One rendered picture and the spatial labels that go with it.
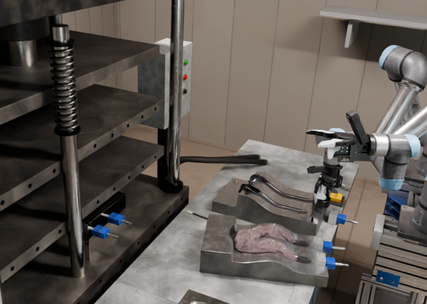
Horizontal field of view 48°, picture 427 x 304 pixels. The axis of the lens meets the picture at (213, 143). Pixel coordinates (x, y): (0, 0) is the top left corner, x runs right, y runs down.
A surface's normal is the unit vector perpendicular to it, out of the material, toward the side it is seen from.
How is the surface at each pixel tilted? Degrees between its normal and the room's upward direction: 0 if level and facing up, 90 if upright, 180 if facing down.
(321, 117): 90
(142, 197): 0
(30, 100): 90
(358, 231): 0
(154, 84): 90
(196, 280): 0
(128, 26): 90
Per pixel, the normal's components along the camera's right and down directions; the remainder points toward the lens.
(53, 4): 0.91, 0.22
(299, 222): -0.40, 0.36
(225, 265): -0.11, 0.41
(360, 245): 0.06, -0.91
